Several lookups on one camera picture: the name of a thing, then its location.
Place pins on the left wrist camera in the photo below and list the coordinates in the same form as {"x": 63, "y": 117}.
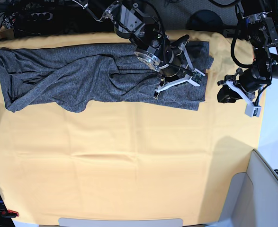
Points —
{"x": 252, "y": 110}

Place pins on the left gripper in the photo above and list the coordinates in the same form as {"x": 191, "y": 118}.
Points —
{"x": 243, "y": 84}

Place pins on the grey long-sleeve T-shirt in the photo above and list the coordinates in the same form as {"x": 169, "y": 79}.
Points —
{"x": 74, "y": 75}

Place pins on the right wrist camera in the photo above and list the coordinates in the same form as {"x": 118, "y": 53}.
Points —
{"x": 196, "y": 77}

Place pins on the yellow table cloth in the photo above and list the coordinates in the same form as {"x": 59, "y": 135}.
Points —
{"x": 127, "y": 161}

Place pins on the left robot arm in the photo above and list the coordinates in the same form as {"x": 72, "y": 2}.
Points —
{"x": 255, "y": 22}

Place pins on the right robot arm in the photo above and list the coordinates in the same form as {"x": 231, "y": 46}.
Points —
{"x": 140, "y": 23}

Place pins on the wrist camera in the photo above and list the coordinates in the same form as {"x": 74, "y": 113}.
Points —
{"x": 252, "y": 110}
{"x": 196, "y": 77}

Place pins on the black round base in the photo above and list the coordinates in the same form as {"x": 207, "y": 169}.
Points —
{"x": 205, "y": 20}

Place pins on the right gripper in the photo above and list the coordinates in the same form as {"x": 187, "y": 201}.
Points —
{"x": 171, "y": 60}

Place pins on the red clamp left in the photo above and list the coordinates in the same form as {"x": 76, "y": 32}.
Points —
{"x": 9, "y": 214}

